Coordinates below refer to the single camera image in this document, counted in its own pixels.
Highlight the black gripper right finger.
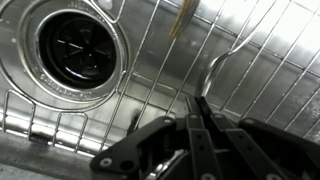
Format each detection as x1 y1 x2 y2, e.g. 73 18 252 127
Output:
197 96 320 180

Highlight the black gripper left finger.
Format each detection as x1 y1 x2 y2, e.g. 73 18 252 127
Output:
89 96 223 180

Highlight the silver spoon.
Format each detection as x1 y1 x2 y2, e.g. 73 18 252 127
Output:
144 0 271 180

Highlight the round sink drain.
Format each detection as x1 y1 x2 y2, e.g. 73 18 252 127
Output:
19 8 130 103

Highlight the wire sink bottom grid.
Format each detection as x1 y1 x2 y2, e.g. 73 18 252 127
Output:
0 0 320 158

